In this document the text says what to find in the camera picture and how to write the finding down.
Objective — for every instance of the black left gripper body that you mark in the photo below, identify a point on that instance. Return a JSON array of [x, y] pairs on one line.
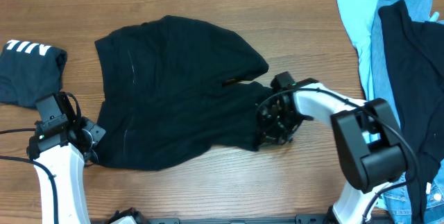
[[89, 146]]

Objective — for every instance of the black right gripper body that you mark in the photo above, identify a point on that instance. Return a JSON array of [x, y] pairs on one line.
[[269, 136]]

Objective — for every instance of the black shorts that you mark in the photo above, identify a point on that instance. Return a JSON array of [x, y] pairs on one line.
[[173, 89]]

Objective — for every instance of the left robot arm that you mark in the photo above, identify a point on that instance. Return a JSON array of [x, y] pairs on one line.
[[59, 153]]

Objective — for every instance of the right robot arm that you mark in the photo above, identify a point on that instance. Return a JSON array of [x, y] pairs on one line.
[[372, 152]]

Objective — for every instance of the folded black shirt white letters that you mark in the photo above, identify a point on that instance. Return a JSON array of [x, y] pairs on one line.
[[30, 71]]

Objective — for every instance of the light blue shirt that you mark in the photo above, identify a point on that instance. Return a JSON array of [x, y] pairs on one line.
[[358, 17]]

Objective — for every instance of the black garment in pile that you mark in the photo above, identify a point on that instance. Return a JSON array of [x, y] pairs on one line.
[[416, 88]]

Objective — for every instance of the blue denim jeans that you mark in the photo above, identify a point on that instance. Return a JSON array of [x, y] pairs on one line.
[[392, 26]]

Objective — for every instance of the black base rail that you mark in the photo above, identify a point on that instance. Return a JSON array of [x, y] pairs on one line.
[[236, 221]]

